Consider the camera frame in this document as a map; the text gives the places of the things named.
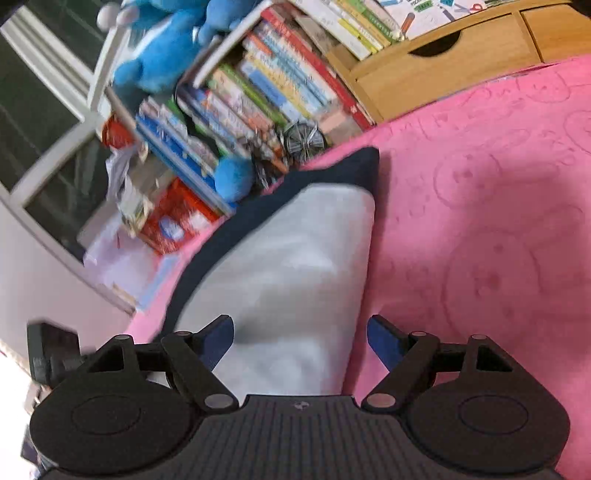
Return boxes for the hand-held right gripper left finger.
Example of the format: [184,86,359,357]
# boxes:
[85,314,241,411]

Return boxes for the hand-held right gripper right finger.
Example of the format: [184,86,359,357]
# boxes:
[361,315,513,412]

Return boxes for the navy and white jacket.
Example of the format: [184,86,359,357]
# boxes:
[159,147,382,398]

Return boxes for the light blue booklet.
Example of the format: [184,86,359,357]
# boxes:
[136,251,178,310]

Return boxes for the white translucent bag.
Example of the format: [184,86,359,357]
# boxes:
[83,217,160,296]

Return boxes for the red snack package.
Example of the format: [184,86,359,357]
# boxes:
[139,178,220,254]

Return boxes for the pink printed blanket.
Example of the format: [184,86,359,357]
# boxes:
[124,55,591,476]

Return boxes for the blue round plush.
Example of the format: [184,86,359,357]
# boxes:
[213,154,256,202]

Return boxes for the stack of papers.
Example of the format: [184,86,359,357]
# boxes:
[104,143,155,236]

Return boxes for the row of tall blue books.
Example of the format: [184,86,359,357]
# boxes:
[134,95,238,217]

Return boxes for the metal bicycle model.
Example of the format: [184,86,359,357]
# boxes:
[249,120,328,190]

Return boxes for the row of picture books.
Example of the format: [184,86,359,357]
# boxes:
[175,7,375,171]

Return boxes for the wooden drawer organizer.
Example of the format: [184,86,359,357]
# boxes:
[325,0,591,125]

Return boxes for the white shelf board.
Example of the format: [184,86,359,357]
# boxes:
[189,0,275,88]

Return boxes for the blue plush toy red collar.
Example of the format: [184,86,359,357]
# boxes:
[198,0,259,47]

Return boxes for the white box with pencil print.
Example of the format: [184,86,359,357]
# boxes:
[379,0,525,40]

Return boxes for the white window frame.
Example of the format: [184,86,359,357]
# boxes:
[0,0,139,315]

